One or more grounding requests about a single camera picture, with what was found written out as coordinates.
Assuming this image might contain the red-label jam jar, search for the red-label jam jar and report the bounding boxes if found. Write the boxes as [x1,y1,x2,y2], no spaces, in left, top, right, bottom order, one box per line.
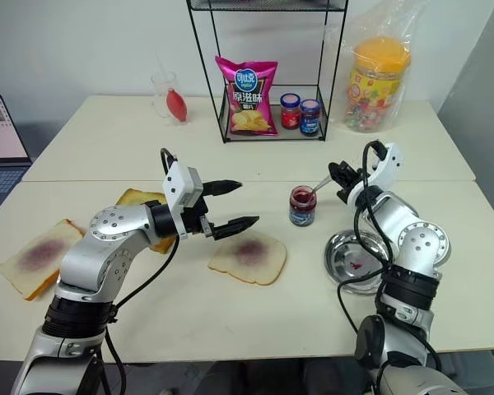
[279,92,302,131]

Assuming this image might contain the small metal spoon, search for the small metal spoon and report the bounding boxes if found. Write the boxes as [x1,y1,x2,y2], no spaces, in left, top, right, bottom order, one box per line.
[310,176,335,195]

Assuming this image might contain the blue-label jam jar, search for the blue-label jam jar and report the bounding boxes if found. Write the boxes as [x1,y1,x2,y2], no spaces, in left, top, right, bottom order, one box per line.
[299,99,322,136]

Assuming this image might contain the black wire shelf rack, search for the black wire shelf rack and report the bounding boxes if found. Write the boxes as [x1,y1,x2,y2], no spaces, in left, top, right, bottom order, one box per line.
[184,0,351,145]

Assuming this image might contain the round stainless steel plate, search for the round stainless steel plate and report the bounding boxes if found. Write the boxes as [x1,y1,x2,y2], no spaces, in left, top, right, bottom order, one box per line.
[324,230,397,295]

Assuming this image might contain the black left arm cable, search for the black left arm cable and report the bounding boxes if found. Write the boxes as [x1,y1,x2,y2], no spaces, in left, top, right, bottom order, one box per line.
[91,146,182,395]

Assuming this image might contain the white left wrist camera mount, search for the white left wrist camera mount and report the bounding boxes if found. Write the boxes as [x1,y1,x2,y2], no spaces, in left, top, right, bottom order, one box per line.
[162,161,191,240]

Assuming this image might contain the plain toast bread slice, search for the plain toast bread slice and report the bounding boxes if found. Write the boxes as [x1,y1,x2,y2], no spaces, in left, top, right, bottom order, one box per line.
[114,188,179,256]

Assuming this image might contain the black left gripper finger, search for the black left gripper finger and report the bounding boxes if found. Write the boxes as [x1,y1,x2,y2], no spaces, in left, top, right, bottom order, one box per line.
[207,214,260,241]
[201,179,245,198]

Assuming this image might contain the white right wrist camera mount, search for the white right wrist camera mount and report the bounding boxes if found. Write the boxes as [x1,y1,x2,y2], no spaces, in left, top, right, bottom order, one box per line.
[359,142,407,191]

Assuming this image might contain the clear drinking glass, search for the clear drinking glass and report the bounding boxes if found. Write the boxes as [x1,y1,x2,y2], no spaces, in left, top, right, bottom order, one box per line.
[150,71,193,127]

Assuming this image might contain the red rubber bulb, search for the red rubber bulb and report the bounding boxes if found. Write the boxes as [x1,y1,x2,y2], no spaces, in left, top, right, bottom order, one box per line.
[165,89,191,123]

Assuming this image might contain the thin jam-stained bread slice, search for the thin jam-stained bread slice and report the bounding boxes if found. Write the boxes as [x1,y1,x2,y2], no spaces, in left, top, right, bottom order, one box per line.
[207,230,289,287]

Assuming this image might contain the pink potato chips bag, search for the pink potato chips bag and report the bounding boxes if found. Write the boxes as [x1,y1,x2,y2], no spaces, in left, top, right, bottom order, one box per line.
[214,54,281,137]

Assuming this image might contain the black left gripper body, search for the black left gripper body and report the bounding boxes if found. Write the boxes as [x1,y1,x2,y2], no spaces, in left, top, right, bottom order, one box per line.
[182,167,216,240]

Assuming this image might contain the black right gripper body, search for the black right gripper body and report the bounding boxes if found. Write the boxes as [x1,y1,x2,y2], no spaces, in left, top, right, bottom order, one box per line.
[335,175,366,205]

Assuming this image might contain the open laptop computer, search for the open laptop computer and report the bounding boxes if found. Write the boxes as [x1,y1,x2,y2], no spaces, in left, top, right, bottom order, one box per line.
[0,94,35,197]

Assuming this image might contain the yellow-lid candy jar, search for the yellow-lid candy jar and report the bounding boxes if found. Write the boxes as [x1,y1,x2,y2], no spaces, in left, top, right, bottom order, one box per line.
[344,37,413,134]

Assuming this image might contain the candy jar in plastic bag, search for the candy jar in plastic bag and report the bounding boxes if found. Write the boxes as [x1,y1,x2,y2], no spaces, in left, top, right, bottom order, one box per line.
[322,0,423,135]

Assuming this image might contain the open glass jam jar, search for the open glass jam jar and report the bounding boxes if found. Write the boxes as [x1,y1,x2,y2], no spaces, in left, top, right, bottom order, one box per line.
[288,185,318,227]

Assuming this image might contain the thick jam-stained bread slice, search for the thick jam-stained bread slice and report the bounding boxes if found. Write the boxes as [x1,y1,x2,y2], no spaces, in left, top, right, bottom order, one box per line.
[0,218,87,303]

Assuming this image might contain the thin clear rod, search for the thin clear rod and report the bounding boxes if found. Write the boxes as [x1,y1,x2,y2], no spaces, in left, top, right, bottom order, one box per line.
[154,50,170,90]

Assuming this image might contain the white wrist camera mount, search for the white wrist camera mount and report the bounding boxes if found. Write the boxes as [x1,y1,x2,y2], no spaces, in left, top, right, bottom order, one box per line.
[162,161,191,240]
[359,142,407,191]

